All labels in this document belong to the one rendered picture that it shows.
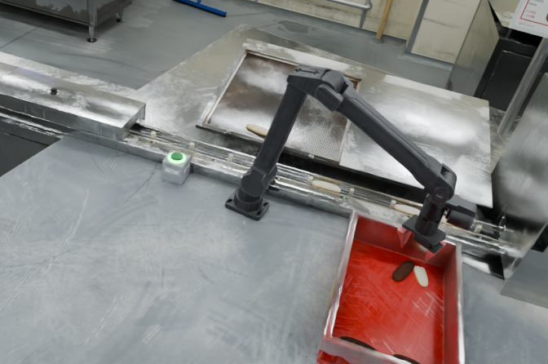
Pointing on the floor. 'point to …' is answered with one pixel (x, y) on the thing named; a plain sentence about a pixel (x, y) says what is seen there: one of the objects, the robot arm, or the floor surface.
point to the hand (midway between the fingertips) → (414, 252)
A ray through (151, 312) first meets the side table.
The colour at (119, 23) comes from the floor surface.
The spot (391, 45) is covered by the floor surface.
